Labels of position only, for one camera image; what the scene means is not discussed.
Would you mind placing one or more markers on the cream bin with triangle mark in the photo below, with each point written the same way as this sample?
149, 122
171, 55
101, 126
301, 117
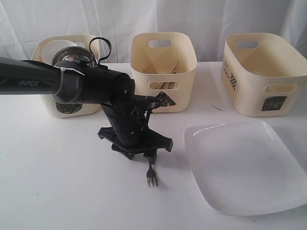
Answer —
163, 64

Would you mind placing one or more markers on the white square plate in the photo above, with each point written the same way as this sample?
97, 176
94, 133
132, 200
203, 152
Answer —
243, 168

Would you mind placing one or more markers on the steel fork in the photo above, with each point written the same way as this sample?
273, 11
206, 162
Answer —
151, 177

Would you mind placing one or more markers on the cream bin with square mark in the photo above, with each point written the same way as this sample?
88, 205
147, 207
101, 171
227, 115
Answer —
262, 73

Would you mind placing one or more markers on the cream bin with circle mark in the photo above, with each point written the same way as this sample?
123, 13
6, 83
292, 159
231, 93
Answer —
61, 110

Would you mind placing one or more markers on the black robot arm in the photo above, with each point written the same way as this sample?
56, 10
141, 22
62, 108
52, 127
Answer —
76, 82

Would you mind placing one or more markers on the small white bowl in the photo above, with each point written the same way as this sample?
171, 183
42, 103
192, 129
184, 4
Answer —
49, 50

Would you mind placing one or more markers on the wooden chopstick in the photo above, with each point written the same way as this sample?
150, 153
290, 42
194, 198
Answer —
165, 85
174, 68

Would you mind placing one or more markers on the stainless steel bowl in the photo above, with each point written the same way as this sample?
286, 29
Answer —
71, 52

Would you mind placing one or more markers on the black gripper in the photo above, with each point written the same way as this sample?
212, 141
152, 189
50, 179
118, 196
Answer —
128, 144

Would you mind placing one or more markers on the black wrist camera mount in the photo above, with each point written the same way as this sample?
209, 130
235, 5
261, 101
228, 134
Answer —
147, 103

